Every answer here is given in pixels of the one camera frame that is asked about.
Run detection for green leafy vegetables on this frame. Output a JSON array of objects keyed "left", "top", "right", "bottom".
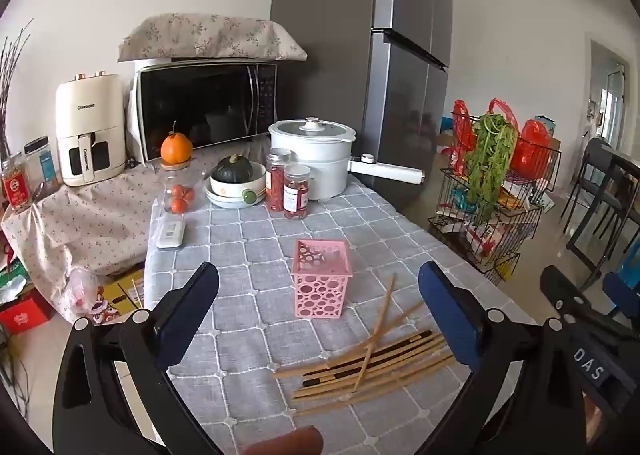
[{"left": 462, "top": 112, "right": 518, "bottom": 226}]

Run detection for clear container with blue label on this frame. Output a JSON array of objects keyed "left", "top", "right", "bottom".
[{"left": 24, "top": 136, "right": 58, "bottom": 186}]

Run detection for red box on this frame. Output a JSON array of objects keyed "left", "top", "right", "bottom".
[{"left": 0, "top": 292, "right": 56, "bottom": 336}]

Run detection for white pot lid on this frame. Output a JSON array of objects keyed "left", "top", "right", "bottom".
[{"left": 268, "top": 116, "right": 357, "bottom": 145}]

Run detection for white remote control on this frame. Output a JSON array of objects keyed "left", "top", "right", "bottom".
[{"left": 156, "top": 219, "right": 187, "bottom": 250}]

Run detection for cream air fryer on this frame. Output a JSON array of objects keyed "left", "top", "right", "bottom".
[{"left": 55, "top": 71, "right": 128, "bottom": 187}]

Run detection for yellow cardboard box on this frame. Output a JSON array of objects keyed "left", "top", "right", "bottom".
[{"left": 100, "top": 267, "right": 146, "bottom": 311}]

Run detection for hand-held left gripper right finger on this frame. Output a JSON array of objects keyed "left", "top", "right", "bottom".
[{"left": 417, "top": 260, "right": 588, "bottom": 455}]

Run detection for short jar with red contents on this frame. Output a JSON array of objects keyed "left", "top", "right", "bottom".
[{"left": 283, "top": 165, "right": 312, "bottom": 221}]

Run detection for person's left hand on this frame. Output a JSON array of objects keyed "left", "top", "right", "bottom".
[{"left": 240, "top": 426, "right": 322, "bottom": 455}]

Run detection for black wire rack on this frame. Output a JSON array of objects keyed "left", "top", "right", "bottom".
[{"left": 427, "top": 112, "right": 563, "bottom": 286}]

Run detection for floral tablecloth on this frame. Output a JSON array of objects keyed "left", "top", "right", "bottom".
[{"left": 1, "top": 135, "right": 273, "bottom": 326}]

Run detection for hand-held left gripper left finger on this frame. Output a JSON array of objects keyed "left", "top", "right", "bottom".
[{"left": 52, "top": 261, "right": 236, "bottom": 455}]

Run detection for bare dry branches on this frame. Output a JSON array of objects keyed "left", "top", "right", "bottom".
[{"left": 0, "top": 18, "right": 33, "bottom": 156}]

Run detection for clear plastic bag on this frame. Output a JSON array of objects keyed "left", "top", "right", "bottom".
[{"left": 65, "top": 267, "right": 101, "bottom": 321}]

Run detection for glass jar with tomatoes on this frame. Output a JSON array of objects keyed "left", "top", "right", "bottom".
[{"left": 159, "top": 160, "right": 197, "bottom": 215}]

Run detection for pile of wooden chopsticks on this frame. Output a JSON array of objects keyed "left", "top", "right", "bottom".
[{"left": 272, "top": 272, "right": 456, "bottom": 418}]

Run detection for dark green pumpkin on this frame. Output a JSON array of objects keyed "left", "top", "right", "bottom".
[{"left": 212, "top": 154, "right": 254, "bottom": 184}]

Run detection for tall jar with red contents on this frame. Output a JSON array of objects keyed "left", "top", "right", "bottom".
[{"left": 265, "top": 148, "right": 292, "bottom": 212}]

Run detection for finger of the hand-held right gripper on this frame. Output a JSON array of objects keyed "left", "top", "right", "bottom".
[
  {"left": 602, "top": 272, "right": 640, "bottom": 321},
  {"left": 540, "top": 265, "right": 631, "bottom": 341}
]

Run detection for white electric pot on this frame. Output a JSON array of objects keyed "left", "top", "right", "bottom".
[{"left": 268, "top": 116, "right": 426, "bottom": 203}]

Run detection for red plastic bag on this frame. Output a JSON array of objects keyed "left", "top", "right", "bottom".
[
  {"left": 512, "top": 119, "right": 553, "bottom": 178},
  {"left": 452, "top": 99, "right": 478, "bottom": 176},
  {"left": 487, "top": 99, "right": 521, "bottom": 136}
]

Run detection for grey refrigerator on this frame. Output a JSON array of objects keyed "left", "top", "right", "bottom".
[{"left": 270, "top": 0, "right": 453, "bottom": 226}]

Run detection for pink perforated utensil holder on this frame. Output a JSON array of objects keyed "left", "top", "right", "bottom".
[{"left": 291, "top": 238, "right": 351, "bottom": 320}]

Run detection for black microwave oven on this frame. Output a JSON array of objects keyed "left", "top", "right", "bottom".
[{"left": 134, "top": 60, "right": 279, "bottom": 163}]

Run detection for orange fruit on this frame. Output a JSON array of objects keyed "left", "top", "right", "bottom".
[{"left": 160, "top": 121, "right": 194, "bottom": 163}]

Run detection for black chair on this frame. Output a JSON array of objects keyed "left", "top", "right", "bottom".
[{"left": 565, "top": 138, "right": 640, "bottom": 273}]

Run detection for white door frame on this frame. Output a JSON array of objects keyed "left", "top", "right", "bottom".
[{"left": 590, "top": 40, "right": 631, "bottom": 146}]

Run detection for white plate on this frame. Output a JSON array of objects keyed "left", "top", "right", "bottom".
[{"left": 204, "top": 178, "right": 266, "bottom": 209}]

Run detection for glass jar with red label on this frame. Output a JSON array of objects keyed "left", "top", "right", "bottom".
[{"left": 0, "top": 152, "right": 32, "bottom": 213}]

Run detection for white bowl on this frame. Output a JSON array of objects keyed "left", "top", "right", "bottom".
[{"left": 209, "top": 161, "right": 267, "bottom": 201}]

